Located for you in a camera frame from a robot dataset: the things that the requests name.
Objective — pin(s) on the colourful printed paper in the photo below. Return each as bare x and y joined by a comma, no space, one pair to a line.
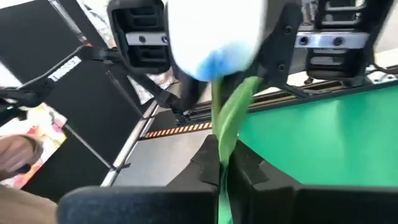
49,130

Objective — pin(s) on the white artificial tulip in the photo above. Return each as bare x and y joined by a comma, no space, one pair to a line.
214,31

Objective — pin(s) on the orange black hazard tape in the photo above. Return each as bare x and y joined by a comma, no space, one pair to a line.
177,130

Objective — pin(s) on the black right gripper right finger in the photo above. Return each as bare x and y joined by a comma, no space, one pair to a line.
311,205

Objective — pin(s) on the grey metal plate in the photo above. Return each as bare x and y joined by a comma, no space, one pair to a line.
161,158

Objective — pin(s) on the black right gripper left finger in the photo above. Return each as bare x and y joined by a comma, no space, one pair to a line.
140,205

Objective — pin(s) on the black panel with white label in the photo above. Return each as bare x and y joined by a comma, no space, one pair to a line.
93,102

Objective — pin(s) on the person's forearm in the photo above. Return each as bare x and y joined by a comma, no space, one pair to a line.
21,208

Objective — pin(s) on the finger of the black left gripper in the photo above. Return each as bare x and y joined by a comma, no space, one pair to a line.
280,46
189,93

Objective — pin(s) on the black table frame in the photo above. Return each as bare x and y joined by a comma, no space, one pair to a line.
280,99

